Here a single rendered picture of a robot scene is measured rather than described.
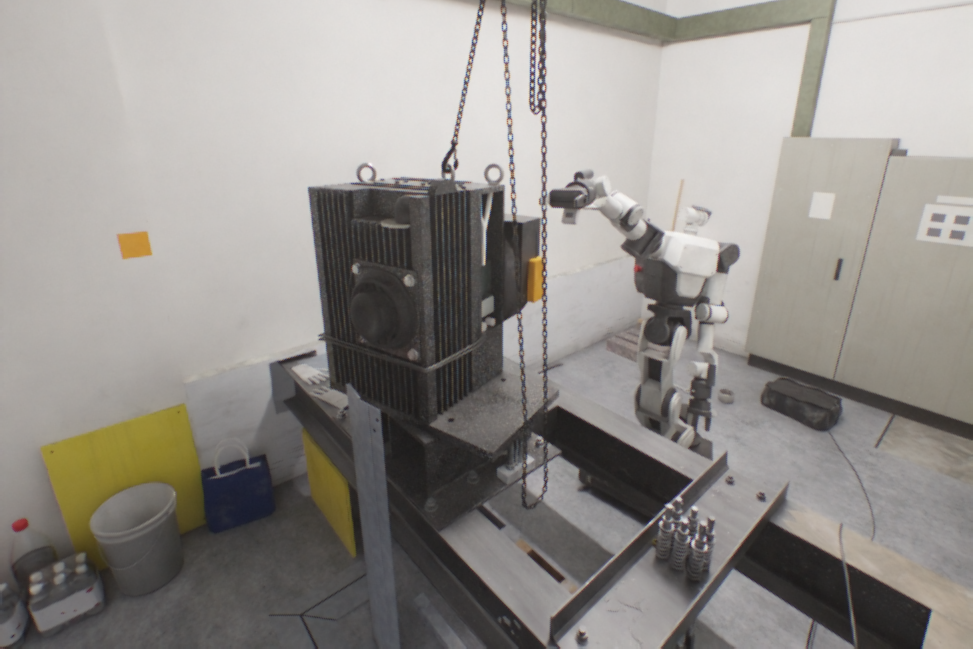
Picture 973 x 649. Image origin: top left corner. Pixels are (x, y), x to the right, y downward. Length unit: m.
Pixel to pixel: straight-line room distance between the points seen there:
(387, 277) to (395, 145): 1.37
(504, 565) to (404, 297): 0.79
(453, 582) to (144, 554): 1.29
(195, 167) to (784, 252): 3.63
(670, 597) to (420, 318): 0.97
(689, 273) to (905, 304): 2.00
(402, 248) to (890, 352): 3.30
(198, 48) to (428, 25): 1.14
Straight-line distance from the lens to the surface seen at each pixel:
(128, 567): 2.52
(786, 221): 3.91
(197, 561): 2.67
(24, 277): 2.33
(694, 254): 2.10
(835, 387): 4.22
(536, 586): 1.44
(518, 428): 1.52
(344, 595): 2.31
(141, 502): 2.66
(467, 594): 1.72
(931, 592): 1.81
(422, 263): 1.32
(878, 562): 1.82
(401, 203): 1.35
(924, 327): 3.88
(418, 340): 1.41
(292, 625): 2.29
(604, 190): 1.54
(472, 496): 1.63
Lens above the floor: 1.77
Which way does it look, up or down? 18 degrees down
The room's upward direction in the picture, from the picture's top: straight up
